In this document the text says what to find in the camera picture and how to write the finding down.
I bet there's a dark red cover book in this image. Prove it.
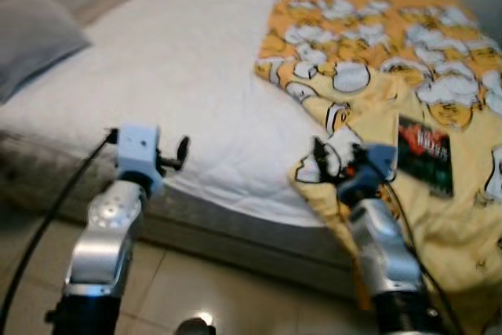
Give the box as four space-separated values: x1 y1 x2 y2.
396 114 456 198

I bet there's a yellow cartoon print blanket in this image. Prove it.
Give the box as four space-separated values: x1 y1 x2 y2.
255 0 502 335

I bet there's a white quilted mattress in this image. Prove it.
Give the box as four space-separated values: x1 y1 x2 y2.
0 0 369 257

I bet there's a black robot foot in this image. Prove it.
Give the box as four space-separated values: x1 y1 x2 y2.
174 318 206 335

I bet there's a grey pillow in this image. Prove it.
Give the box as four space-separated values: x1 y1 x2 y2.
0 0 92 105

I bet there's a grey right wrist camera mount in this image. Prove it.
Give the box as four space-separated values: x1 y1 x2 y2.
357 143 399 195

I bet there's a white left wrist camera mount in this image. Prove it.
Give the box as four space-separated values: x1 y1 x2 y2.
115 124 163 195

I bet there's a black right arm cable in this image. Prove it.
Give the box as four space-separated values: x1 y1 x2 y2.
365 151 471 335

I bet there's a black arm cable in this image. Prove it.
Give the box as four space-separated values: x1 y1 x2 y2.
0 129 118 332
365 151 471 335

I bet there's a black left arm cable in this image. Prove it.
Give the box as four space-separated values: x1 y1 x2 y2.
0 129 118 332

